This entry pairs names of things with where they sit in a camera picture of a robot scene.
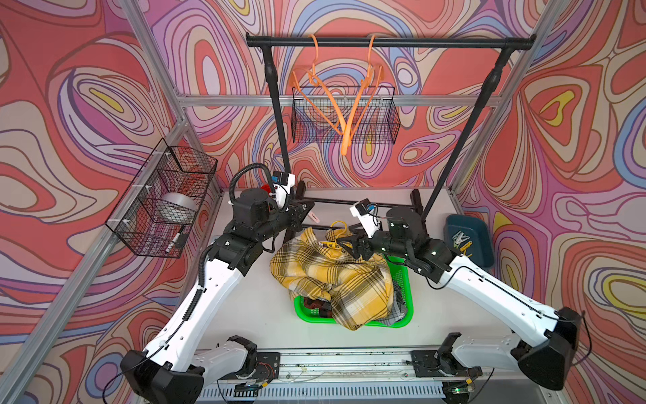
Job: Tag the green plastic basket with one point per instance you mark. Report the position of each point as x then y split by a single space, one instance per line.
363 295

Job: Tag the grey tape roll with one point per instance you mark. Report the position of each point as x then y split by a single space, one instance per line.
176 208

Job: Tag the yellow plaid shirt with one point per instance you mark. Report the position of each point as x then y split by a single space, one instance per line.
303 265

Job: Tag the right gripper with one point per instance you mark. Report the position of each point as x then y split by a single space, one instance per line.
357 241

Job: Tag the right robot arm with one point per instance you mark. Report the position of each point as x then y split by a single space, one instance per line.
543 340

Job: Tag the black wire basket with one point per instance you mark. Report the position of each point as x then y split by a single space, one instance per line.
180 169

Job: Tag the pink clothespin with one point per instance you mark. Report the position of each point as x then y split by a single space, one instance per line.
313 217

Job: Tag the orange hanger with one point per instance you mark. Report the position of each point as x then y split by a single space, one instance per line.
373 78
344 124

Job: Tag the black clothes rack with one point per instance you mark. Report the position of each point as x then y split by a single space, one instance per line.
506 46

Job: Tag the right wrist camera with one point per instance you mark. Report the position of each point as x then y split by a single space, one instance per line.
367 214

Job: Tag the yellow clothespin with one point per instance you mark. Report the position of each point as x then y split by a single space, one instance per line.
465 246

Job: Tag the grey plaid shirt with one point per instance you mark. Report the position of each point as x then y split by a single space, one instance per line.
398 311

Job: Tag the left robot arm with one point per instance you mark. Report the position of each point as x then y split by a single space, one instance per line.
169 370

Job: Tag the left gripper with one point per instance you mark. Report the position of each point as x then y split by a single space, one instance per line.
295 215

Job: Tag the small wire basket on rack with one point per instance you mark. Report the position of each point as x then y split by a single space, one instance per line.
380 123

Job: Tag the dark teal tray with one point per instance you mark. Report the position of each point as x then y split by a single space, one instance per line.
481 253

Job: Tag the yellow hanger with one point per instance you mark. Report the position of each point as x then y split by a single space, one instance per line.
339 229

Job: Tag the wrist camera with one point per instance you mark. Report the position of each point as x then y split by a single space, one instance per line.
283 183
367 214

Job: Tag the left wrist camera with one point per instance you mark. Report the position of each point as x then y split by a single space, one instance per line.
283 183

